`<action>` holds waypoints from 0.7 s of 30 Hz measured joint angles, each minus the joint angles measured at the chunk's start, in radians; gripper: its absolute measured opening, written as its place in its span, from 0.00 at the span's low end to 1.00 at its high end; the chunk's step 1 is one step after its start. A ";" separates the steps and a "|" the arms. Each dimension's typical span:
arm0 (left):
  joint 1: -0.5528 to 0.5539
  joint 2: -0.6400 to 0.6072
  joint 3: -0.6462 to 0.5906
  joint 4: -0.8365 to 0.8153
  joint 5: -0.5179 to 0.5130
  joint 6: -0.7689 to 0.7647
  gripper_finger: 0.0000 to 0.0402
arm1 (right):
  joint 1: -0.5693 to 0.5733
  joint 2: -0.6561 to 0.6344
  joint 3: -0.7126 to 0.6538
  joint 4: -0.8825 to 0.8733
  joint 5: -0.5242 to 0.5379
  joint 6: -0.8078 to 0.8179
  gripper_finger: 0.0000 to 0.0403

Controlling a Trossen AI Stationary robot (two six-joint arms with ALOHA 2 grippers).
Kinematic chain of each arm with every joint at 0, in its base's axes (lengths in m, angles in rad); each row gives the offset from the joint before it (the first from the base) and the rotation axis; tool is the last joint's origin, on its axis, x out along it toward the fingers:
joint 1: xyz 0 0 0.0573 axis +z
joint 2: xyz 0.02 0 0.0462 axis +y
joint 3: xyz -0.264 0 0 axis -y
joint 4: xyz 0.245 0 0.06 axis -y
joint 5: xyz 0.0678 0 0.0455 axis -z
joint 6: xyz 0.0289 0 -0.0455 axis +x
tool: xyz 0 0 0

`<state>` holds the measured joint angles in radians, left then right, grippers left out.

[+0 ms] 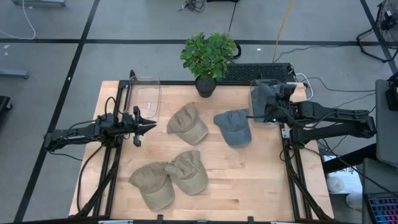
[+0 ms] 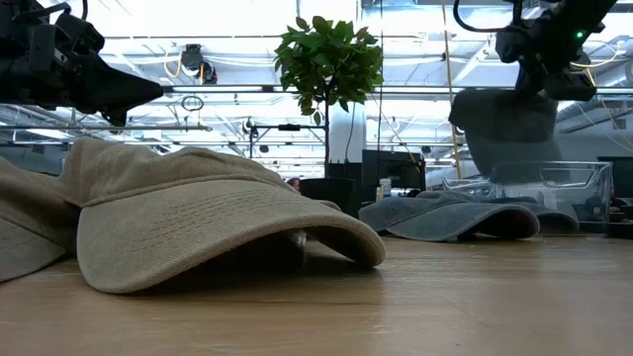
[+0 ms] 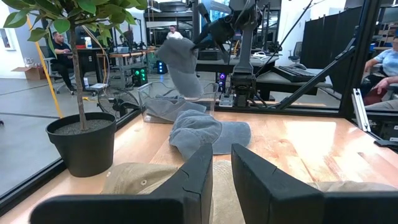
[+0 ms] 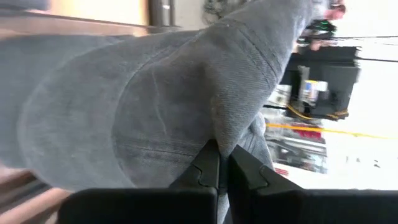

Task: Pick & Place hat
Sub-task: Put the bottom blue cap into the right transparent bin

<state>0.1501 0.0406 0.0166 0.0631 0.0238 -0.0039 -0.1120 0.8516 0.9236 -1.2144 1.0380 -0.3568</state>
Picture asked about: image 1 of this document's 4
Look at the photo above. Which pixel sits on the white round object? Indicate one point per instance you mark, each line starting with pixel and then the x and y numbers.
pixel 354 201

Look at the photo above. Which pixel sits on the black desk beam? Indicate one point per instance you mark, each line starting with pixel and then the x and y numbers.
pixel 348 158

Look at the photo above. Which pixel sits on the grey flat panel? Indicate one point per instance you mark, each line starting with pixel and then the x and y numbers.
pixel 387 133

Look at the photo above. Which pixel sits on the clear plastic bin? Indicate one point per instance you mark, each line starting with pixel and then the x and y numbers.
pixel 253 117
pixel 146 99

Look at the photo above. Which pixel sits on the clear plastic cup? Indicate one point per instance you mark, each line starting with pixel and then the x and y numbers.
pixel 335 185

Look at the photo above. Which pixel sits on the green leafy plant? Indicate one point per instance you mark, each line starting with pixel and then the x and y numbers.
pixel 206 56

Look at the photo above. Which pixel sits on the black standing fan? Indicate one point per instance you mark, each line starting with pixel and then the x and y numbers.
pixel 388 18

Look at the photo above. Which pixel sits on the black aluminium table frame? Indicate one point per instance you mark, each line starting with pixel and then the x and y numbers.
pixel 177 82

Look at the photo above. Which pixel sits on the grey furniture foot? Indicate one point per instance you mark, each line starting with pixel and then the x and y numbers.
pixel 14 74
pixel 40 2

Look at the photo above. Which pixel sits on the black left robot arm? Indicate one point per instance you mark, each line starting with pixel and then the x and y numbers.
pixel 71 135

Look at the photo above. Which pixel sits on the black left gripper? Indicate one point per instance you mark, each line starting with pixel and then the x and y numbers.
pixel 136 130

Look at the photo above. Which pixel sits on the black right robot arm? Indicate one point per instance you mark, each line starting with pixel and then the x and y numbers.
pixel 335 116

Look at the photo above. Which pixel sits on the white paper sheet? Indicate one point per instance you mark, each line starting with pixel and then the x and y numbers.
pixel 351 182

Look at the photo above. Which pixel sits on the blue-grey baseball cap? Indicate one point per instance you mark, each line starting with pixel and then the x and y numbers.
pixel 233 127
pixel 258 101

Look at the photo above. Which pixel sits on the black camera device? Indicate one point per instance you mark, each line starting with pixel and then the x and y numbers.
pixel 392 96

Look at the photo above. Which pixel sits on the grey laptop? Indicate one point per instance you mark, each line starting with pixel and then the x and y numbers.
pixel 379 177

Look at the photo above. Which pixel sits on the black chair base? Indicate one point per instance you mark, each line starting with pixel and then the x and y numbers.
pixel 3 104

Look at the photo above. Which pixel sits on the rainbow backlit keyboard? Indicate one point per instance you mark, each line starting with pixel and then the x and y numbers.
pixel 384 210

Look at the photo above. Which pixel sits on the tan baseball cap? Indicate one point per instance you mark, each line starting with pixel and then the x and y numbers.
pixel 189 177
pixel 188 127
pixel 152 186

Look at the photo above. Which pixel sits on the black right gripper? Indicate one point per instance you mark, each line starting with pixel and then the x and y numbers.
pixel 281 110

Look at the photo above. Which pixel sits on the black perforated box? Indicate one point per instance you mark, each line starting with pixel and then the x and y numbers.
pixel 248 72

